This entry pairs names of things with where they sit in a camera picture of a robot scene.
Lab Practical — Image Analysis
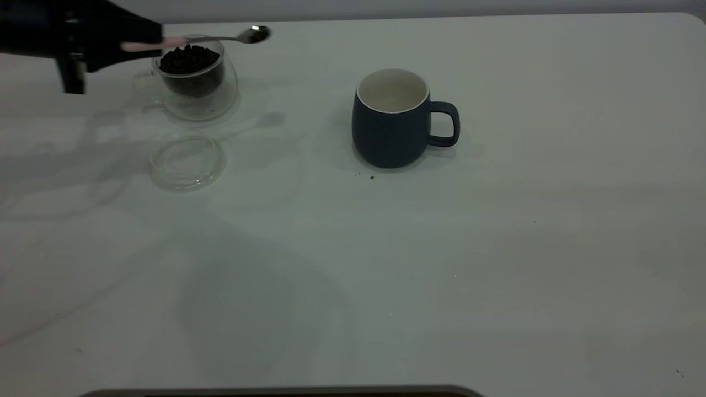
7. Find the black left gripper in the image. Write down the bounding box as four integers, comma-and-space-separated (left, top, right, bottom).
28, 0, 166, 73

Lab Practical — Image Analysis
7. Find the pink-handled metal spoon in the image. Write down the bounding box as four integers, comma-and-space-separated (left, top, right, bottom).
121, 25, 272, 53

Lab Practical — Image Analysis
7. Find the dark blue-grey ceramic mug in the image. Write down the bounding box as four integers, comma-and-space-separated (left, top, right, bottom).
351, 67, 461, 169

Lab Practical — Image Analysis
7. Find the dark coffee beans pile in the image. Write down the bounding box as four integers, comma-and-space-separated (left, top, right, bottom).
160, 44, 226, 99

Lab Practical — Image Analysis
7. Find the double-walled glass cup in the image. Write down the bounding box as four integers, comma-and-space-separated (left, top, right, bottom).
132, 34, 239, 122

